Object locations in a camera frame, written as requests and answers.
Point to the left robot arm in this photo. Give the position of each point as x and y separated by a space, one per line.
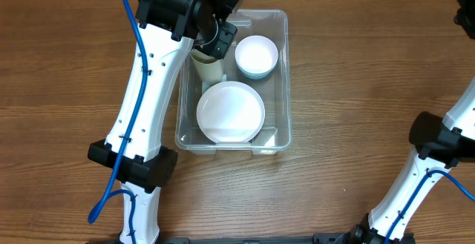
166 31

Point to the clear plastic storage bin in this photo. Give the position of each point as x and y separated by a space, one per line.
276 133

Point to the pink small bowl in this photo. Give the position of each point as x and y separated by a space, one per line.
256 55

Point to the cream tall cup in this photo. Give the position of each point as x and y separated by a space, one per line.
209 69

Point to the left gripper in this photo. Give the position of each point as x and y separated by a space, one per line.
218 44

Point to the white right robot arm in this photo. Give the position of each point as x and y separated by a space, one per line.
439 144

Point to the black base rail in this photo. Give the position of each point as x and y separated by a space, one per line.
320 238

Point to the white plate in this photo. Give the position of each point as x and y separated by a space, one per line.
230 112

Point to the light blue small bowl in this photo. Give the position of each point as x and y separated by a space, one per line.
261 75

